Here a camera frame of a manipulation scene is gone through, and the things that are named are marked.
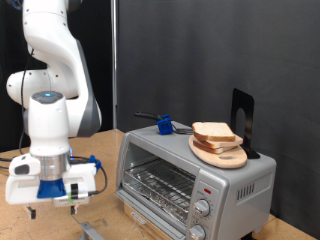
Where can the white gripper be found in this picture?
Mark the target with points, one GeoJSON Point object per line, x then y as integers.
{"type": "Point", "coordinates": [20, 190]}

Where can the black spatula with blue block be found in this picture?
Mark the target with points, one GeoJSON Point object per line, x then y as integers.
{"type": "Point", "coordinates": [165, 126]}

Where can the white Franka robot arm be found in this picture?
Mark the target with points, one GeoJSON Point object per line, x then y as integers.
{"type": "Point", "coordinates": [50, 43]}

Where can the silver oven knob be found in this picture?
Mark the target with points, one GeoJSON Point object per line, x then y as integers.
{"type": "Point", "coordinates": [196, 232]}
{"type": "Point", "coordinates": [201, 208]}

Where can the silver toaster oven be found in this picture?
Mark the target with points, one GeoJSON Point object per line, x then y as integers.
{"type": "Point", "coordinates": [216, 50]}
{"type": "Point", "coordinates": [233, 206]}

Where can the red indicator light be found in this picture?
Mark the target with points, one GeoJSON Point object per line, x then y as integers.
{"type": "Point", "coordinates": [207, 191]}

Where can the vertical metal pole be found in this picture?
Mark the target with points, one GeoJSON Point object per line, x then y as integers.
{"type": "Point", "coordinates": [114, 66]}

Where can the round wooden cutting board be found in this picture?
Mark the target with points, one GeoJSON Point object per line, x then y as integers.
{"type": "Point", "coordinates": [226, 161]}

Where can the black backdrop curtain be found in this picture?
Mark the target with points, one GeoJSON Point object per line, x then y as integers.
{"type": "Point", "coordinates": [100, 33]}

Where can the black metal bookend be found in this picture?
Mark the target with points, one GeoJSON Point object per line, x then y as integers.
{"type": "Point", "coordinates": [248, 106]}

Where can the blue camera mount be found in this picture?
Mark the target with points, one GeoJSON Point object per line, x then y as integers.
{"type": "Point", "coordinates": [50, 188]}

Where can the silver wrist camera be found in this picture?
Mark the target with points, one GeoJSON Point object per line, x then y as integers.
{"type": "Point", "coordinates": [78, 199]}

